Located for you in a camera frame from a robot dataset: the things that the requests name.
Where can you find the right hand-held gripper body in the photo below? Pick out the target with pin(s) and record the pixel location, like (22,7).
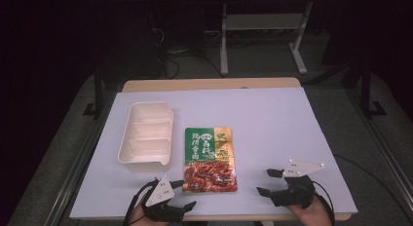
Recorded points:
(297,188)

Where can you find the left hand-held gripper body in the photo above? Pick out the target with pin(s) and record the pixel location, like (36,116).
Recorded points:
(159,193)

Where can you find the green and red food packet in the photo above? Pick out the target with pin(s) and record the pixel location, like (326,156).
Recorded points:
(208,154)

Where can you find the white compartment container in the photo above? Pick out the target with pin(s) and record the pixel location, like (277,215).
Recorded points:
(146,135)

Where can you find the person's left hand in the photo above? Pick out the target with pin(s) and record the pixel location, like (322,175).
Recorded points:
(140,217)

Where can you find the person's right hand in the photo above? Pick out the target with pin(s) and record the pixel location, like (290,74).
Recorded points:
(312,215)

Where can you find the white table mat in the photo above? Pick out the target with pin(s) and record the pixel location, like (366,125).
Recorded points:
(276,128)

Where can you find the black metal stand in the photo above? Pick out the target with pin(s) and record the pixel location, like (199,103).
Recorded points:
(98,96)
(366,89)

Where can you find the metal frame rail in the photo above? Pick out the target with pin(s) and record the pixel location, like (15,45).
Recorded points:
(78,167)
(383,148)

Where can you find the white metal table frame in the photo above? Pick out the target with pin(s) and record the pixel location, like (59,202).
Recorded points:
(223,41)

